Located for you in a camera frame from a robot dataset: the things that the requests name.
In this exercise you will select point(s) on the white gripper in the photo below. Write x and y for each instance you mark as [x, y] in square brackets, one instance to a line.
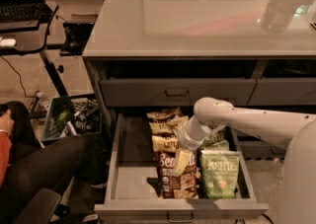
[188, 141]

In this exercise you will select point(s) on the brown sea salt chip bag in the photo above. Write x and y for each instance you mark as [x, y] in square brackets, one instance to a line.
[183, 186]

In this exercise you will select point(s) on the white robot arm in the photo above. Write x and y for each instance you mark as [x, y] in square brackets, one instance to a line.
[295, 132]

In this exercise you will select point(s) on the front green jalapeno chip bag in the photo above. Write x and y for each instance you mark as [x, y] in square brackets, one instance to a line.
[219, 171]

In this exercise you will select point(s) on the rear green chip bag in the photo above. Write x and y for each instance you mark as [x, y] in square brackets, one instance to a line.
[215, 141]

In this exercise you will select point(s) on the open grey middle drawer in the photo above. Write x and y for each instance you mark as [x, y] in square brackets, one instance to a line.
[132, 194]

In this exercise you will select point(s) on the grey top drawer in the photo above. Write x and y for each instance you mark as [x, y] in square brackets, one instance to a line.
[167, 92]

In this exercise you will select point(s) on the person's hand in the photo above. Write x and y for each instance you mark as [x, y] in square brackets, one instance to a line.
[6, 123]

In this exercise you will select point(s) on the seated person black trousers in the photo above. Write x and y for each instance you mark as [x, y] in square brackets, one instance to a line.
[26, 167]

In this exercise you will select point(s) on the green crate of snacks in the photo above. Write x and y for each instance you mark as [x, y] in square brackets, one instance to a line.
[72, 116]

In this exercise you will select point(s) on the right grey drawers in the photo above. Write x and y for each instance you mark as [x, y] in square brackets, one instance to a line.
[279, 94]

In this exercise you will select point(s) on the black chair armrest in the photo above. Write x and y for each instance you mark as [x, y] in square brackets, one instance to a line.
[40, 209]

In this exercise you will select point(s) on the black foot pedal box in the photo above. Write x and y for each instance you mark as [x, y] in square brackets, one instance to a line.
[78, 29]

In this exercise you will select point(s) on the black laptop stand table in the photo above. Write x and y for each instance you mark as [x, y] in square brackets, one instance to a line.
[35, 41]

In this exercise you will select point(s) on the white computer mouse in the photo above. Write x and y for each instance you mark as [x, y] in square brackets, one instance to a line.
[7, 42]

